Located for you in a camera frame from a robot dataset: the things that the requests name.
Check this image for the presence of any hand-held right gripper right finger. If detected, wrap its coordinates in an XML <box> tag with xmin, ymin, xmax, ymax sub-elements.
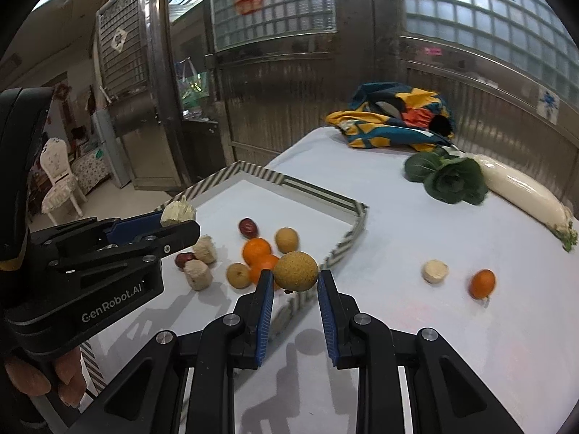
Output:
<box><xmin>317</xmin><ymin>269</ymin><xmax>525</xmax><ymax>434</ymax></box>

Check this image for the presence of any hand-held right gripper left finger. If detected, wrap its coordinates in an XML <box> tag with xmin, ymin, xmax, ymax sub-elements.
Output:
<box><xmin>79</xmin><ymin>270</ymin><xmax>275</xmax><ymax>434</ymax></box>

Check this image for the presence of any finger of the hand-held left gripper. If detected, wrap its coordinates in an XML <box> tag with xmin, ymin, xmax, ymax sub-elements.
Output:
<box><xmin>47</xmin><ymin>220</ymin><xmax>202</xmax><ymax>281</ymax></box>
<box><xmin>31</xmin><ymin>213</ymin><xmax>164</xmax><ymax>260</ymax></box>

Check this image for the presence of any beige shredded wheat block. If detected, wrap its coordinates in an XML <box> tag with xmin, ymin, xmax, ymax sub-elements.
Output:
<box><xmin>183</xmin><ymin>260</ymin><xmax>213</xmax><ymax>291</ymax></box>

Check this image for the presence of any large orange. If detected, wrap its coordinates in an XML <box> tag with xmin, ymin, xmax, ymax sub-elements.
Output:
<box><xmin>250</xmin><ymin>255</ymin><xmax>280</xmax><ymax>283</ymax></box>

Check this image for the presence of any small tangerine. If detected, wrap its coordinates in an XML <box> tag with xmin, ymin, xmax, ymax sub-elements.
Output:
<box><xmin>469</xmin><ymin>269</ymin><xmax>496</xmax><ymax>300</ymax></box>
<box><xmin>243</xmin><ymin>238</ymin><xmax>272</xmax><ymax>267</ymax></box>

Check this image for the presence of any striped-rim white tray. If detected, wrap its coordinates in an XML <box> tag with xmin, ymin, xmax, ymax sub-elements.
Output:
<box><xmin>79</xmin><ymin>161</ymin><xmax>369</xmax><ymax>399</ymax></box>

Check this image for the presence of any person's left hand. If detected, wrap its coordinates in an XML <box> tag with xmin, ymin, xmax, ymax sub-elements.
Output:
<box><xmin>4</xmin><ymin>347</ymin><xmax>88</xmax><ymax>408</ymax></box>

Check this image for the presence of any white ornate chair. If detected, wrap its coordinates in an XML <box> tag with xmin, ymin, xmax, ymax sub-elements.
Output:
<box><xmin>40</xmin><ymin>138</ymin><xmax>88</xmax><ymax>225</ymax></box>

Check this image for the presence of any green plastic bag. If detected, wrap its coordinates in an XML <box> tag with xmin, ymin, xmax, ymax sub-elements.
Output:
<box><xmin>174</xmin><ymin>56</ymin><xmax>211</xmax><ymax>114</ymax></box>

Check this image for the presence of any metal grille gate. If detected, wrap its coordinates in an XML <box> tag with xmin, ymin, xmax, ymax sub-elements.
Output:
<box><xmin>96</xmin><ymin>0</ymin><xmax>152</xmax><ymax>116</ymax></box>

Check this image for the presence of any green bok choy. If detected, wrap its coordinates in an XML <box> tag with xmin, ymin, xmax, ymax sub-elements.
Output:
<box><xmin>404</xmin><ymin>149</ymin><xmax>489</xmax><ymax>205</ymax></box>

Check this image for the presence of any metal door with glass blocks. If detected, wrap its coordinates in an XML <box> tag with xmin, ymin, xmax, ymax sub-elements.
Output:
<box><xmin>396</xmin><ymin>0</ymin><xmax>579</xmax><ymax>218</ymax></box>
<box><xmin>206</xmin><ymin>0</ymin><xmax>376</xmax><ymax>177</ymax></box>

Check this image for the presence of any colourful patterned cloth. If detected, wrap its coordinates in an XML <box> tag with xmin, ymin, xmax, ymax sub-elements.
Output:
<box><xmin>326</xmin><ymin>82</ymin><xmax>455</xmax><ymax>152</ymax></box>

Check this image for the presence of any white radish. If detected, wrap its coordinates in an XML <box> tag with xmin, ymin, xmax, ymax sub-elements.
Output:
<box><xmin>461</xmin><ymin>154</ymin><xmax>579</xmax><ymax>251</ymax></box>

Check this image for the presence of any blue and white sticker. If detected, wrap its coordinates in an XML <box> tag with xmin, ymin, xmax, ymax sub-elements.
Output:
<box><xmin>537</xmin><ymin>88</ymin><xmax>562</xmax><ymax>123</ymax></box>

